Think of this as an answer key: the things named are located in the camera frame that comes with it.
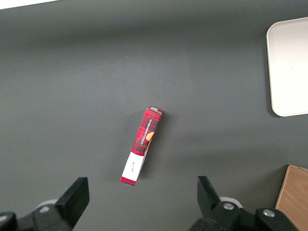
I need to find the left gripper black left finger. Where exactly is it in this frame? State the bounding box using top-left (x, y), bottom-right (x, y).
top-left (0, 177), bottom-right (90, 231)

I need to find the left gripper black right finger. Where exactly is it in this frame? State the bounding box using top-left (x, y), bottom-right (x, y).
top-left (190, 175), bottom-right (299, 231)

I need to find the cream plastic tray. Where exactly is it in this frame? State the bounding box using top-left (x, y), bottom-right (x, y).
top-left (266, 16), bottom-right (308, 117)

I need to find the wooden drawer cabinet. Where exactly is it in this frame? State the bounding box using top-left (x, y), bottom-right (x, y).
top-left (274, 165), bottom-right (308, 231)

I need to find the red plaid shortbread box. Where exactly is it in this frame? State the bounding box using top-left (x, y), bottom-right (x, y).
top-left (120, 105), bottom-right (164, 187)

